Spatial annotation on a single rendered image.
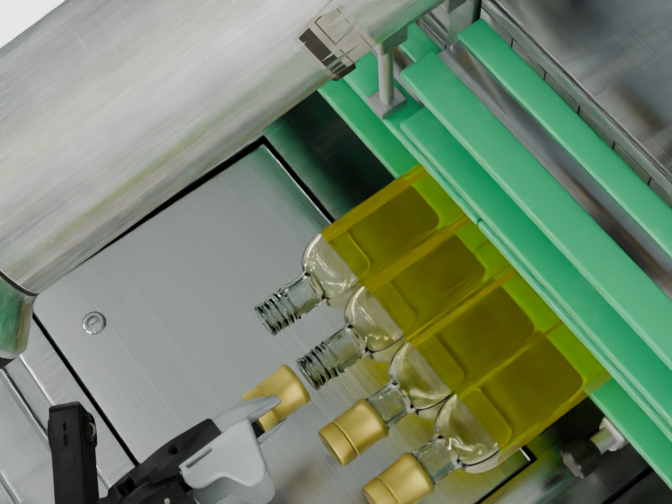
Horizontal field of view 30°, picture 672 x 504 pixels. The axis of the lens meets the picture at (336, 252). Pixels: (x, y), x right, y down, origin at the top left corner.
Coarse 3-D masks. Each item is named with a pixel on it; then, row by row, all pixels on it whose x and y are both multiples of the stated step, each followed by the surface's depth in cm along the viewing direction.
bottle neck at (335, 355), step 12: (336, 336) 99; (348, 336) 98; (324, 348) 98; (336, 348) 98; (348, 348) 98; (360, 348) 98; (300, 360) 98; (312, 360) 98; (324, 360) 98; (336, 360) 98; (348, 360) 98; (312, 372) 97; (324, 372) 98; (336, 372) 98; (312, 384) 99; (324, 384) 98
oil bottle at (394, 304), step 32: (448, 224) 101; (416, 256) 100; (448, 256) 99; (480, 256) 99; (384, 288) 98; (416, 288) 98; (448, 288) 98; (352, 320) 98; (384, 320) 97; (416, 320) 97; (384, 352) 98
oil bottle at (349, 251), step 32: (384, 192) 102; (416, 192) 102; (352, 224) 101; (384, 224) 101; (416, 224) 101; (320, 256) 100; (352, 256) 100; (384, 256) 100; (320, 288) 100; (352, 288) 100
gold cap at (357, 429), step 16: (352, 416) 96; (368, 416) 96; (320, 432) 96; (336, 432) 95; (352, 432) 95; (368, 432) 95; (384, 432) 96; (336, 448) 95; (352, 448) 95; (368, 448) 96
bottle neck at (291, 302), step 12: (300, 276) 101; (288, 288) 101; (300, 288) 100; (312, 288) 100; (264, 300) 101; (276, 300) 100; (288, 300) 100; (300, 300) 100; (312, 300) 101; (264, 312) 100; (276, 312) 100; (288, 312) 100; (300, 312) 100; (264, 324) 102; (276, 324) 100; (288, 324) 100
